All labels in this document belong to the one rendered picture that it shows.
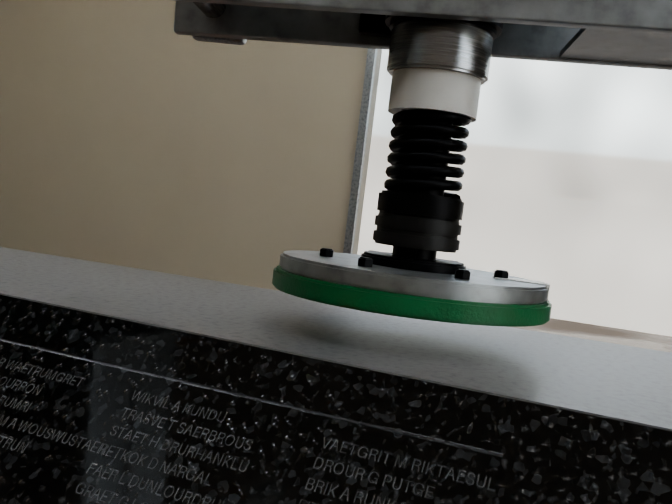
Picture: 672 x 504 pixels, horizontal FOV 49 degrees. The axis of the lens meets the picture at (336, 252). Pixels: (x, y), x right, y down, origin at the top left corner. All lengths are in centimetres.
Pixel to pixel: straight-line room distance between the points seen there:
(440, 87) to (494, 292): 16
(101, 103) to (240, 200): 154
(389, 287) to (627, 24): 25
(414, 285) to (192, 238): 570
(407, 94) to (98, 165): 615
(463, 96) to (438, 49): 4
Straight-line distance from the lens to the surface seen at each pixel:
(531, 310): 54
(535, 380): 51
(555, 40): 68
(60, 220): 688
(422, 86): 57
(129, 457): 48
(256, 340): 51
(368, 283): 50
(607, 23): 57
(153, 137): 641
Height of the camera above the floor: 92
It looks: 3 degrees down
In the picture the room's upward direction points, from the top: 7 degrees clockwise
